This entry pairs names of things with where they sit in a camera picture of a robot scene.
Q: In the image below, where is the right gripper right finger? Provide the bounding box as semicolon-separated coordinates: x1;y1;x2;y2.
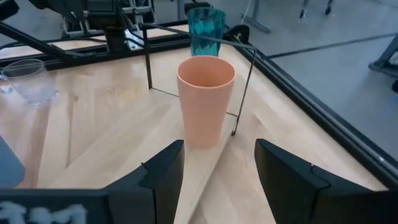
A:
254;139;398;224

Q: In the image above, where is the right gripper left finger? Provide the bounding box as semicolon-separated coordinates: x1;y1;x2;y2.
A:
0;139;185;224

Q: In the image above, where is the tall peach tumbler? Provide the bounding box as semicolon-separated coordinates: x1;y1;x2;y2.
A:
176;55;236;149

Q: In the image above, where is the clear glass mug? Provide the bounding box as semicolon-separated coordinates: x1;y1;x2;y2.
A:
0;58;58;107

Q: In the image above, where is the teal faceted tumbler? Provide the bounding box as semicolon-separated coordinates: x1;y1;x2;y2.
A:
187;7;227;57

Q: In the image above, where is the wooden shelf with black legs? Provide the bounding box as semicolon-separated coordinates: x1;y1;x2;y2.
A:
46;22;257;224

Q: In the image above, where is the grey desk foot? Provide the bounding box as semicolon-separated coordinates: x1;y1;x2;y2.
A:
241;0;272;34

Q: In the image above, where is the black table frame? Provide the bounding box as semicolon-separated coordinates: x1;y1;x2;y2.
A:
0;18;398;190

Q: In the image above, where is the white cable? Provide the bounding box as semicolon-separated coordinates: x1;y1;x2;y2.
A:
241;0;253;24

